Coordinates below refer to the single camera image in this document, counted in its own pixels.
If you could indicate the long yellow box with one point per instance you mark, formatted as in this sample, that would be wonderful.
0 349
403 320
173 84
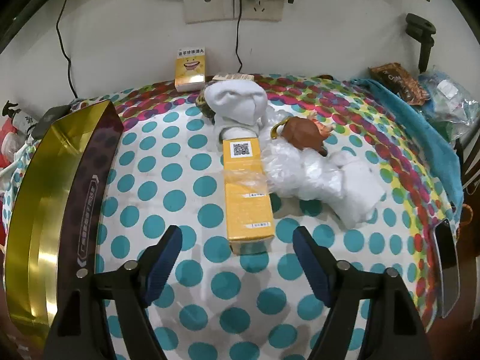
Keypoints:
247 210

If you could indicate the white plastic bag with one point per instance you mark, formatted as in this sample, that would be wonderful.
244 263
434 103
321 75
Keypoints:
296 176

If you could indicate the black clamp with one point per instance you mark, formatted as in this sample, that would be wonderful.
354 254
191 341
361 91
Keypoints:
425 50

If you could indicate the blue cloth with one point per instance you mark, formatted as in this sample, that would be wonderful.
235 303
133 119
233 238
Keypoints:
412 120

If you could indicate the clear plastic bag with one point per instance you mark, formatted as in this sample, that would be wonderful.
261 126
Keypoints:
450 97

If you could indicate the beige wall socket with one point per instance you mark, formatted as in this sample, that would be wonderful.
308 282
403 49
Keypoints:
210 3

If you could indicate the black phone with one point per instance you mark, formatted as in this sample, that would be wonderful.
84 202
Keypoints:
448 262

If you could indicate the polka dot tablecloth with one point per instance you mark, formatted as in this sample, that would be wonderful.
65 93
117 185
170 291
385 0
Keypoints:
240 300

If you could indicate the brown toy figurine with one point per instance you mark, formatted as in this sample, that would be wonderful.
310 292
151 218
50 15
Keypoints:
300 133

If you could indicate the yellow smiling face box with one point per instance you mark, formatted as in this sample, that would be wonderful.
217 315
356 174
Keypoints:
190 68

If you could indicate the gold metal tray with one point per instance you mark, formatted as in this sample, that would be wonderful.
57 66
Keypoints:
37 213

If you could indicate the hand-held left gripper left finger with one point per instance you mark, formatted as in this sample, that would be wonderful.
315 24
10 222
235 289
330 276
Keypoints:
165 262

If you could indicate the black spray bottle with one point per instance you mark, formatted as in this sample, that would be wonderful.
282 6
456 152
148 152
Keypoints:
18 118

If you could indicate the brown snack packet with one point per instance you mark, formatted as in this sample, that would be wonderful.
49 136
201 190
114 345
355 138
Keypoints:
397 80

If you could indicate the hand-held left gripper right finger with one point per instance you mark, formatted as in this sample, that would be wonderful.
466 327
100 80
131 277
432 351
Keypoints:
311 266

